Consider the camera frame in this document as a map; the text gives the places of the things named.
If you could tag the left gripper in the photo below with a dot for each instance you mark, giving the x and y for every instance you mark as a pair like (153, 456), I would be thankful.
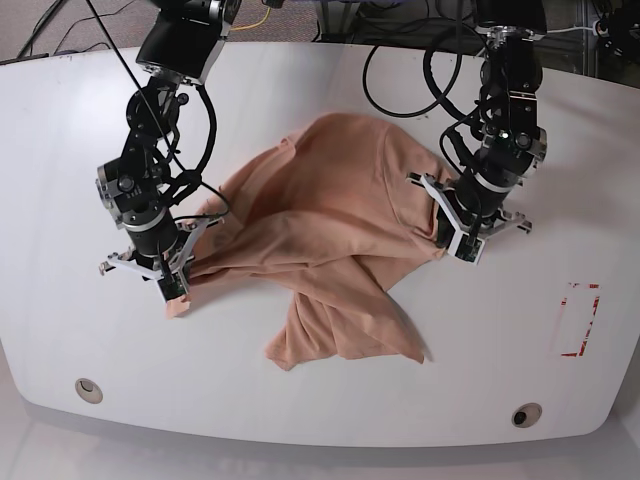
(473, 202)

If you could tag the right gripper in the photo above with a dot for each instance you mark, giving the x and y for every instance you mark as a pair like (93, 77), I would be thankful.
(140, 204)

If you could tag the peach t-shirt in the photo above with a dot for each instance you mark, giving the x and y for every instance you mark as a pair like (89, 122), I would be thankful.
(328, 213)

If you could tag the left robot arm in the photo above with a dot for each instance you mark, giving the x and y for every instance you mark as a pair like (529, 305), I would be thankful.
(504, 120)

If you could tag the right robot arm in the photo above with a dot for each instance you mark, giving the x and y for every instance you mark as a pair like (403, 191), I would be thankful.
(182, 46)

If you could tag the red tape rectangle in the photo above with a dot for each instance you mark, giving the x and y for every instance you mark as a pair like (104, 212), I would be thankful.
(577, 313)

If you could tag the right table grommet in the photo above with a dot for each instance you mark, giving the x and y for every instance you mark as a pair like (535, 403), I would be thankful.
(527, 415)

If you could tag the table grommet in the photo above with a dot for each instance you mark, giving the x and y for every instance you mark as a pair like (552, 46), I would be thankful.
(527, 415)
(89, 391)

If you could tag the left table grommet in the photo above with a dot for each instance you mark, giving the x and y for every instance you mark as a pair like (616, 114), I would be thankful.
(89, 391)

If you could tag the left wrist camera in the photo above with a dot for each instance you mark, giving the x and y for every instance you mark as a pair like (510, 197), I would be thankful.
(466, 248)

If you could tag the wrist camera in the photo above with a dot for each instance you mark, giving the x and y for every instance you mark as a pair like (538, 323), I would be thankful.
(466, 248)
(173, 287)

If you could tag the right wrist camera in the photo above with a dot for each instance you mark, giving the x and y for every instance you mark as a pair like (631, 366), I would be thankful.
(173, 287)

